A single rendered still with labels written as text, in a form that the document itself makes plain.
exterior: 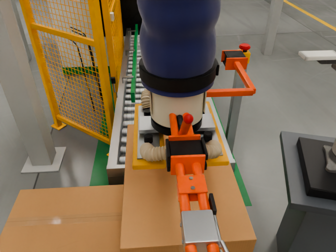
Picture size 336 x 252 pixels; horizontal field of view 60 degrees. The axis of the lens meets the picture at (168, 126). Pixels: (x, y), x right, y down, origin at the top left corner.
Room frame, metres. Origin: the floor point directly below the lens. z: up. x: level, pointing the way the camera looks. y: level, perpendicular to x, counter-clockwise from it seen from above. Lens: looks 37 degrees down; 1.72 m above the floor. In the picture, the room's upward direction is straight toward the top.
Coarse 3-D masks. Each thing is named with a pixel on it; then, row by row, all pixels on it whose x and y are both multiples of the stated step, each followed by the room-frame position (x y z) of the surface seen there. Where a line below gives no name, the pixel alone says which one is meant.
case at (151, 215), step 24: (216, 168) 0.77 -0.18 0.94; (144, 192) 0.66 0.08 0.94; (168, 192) 0.66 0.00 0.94; (216, 192) 0.66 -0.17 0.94; (144, 216) 0.56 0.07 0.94; (168, 216) 0.56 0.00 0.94; (216, 216) 0.56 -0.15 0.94; (240, 216) 0.56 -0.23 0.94; (120, 240) 0.48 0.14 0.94; (144, 240) 0.48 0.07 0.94; (168, 240) 0.48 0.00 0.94; (240, 240) 0.48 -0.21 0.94
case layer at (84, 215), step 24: (24, 192) 1.00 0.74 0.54; (48, 192) 1.00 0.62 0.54; (72, 192) 1.00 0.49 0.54; (96, 192) 1.00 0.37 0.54; (120, 192) 1.00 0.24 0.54; (24, 216) 0.85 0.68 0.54; (48, 216) 0.85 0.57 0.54; (72, 216) 0.85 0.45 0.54; (96, 216) 0.85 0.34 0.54; (120, 216) 0.85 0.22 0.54; (0, 240) 0.73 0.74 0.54; (24, 240) 0.73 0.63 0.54; (48, 240) 0.73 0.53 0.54; (72, 240) 0.73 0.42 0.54; (96, 240) 0.73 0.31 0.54
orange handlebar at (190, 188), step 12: (240, 72) 0.97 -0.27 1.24; (252, 84) 0.88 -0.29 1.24; (216, 96) 0.83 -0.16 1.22; (192, 132) 0.62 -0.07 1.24; (180, 168) 0.48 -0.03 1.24; (192, 168) 0.49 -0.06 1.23; (180, 180) 0.44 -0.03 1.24; (192, 180) 0.44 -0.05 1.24; (204, 180) 0.44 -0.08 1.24; (180, 192) 0.41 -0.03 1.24; (192, 192) 0.41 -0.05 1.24; (204, 192) 0.41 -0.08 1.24; (180, 204) 0.38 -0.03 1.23; (204, 204) 0.38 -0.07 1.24
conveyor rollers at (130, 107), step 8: (128, 72) 2.40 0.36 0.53; (136, 72) 2.41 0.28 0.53; (128, 80) 2.23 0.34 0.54; (136, 80) 2.23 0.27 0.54; (128, 88) 2.07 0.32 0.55; (136, 88) 2.07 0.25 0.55; (144, 88) 2.07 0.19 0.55; (128, 96) 1.96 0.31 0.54; (136, 96) 1.96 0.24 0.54; (128, 104) 1.86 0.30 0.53; (128, 112) 1.78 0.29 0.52; (128, 120) 1.63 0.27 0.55; (120, 152) 1.32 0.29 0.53; (120, 160) 1.24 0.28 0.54
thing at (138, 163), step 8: (136, 104) 0.94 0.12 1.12; (136, 112) 0.89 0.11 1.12; (144, 112) 0.85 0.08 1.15; (136, 120) 0.84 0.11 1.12; (136, 128) 0.79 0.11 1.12; (136, 136) 0.75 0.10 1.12; (144, 136) 0.71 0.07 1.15; (152, 136) 0.72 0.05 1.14; (160, 136) 0.75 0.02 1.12; (136, 144) 0.71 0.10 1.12; (152, 144) 0.70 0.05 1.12; (160, 144) 0.71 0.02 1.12; (136, 152) 0.67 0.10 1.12; (136, 160) 0.63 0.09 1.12; (144, 160) 0.63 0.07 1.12; (160, 160) 0.63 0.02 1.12; (136, 168) 0.61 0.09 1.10; (144, 168) 0.61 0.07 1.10; (152, 168) 0.62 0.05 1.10
